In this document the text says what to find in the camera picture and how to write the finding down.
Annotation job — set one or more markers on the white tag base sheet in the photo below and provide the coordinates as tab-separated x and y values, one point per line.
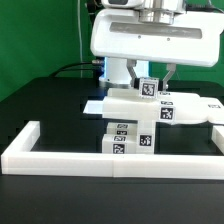
93	107

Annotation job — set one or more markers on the white H-shaped chair back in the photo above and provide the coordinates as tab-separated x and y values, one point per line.
170	107

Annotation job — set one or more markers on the white tagged cube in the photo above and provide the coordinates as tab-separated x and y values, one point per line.
148	87

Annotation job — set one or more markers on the white chair seat part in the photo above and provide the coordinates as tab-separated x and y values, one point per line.
145	137

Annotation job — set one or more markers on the white U-shaped fence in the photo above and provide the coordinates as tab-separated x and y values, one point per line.
19	158

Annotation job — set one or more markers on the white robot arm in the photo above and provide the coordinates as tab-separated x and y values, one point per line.
150	11

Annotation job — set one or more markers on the white block right edge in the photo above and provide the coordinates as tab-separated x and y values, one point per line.
218	137

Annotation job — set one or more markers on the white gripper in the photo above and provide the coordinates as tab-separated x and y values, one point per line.
193	39

